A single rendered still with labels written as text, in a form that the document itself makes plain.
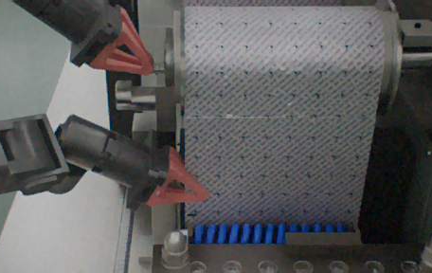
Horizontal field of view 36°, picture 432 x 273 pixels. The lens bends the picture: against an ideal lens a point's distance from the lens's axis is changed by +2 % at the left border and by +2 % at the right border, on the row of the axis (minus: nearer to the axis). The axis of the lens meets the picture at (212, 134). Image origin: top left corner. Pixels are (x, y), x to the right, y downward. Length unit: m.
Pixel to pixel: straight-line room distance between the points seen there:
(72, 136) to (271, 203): 0.28
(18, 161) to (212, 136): 0.23
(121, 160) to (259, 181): 0.18
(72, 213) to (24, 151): 0.39
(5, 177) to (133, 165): 0.15
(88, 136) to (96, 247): 0.31
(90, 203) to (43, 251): 0.13
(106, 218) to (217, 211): 0.30
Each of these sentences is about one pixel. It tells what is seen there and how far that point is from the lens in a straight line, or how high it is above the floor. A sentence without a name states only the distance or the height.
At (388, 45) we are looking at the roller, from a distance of 0.82.
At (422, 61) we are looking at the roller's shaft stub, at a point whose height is 1.25.
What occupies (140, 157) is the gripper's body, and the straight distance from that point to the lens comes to 0.82.
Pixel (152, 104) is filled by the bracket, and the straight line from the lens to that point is 0.89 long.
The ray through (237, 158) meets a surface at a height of 1.14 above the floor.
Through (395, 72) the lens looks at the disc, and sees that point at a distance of 0.81.
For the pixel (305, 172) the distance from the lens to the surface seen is 0.86.
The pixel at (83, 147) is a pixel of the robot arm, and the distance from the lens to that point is 0.81.
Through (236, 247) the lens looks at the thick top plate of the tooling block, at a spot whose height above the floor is 1.03.
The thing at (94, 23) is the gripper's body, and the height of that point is 1.31.
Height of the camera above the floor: 1.60
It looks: 31 degrees down
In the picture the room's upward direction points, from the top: 1 degrees clockwise
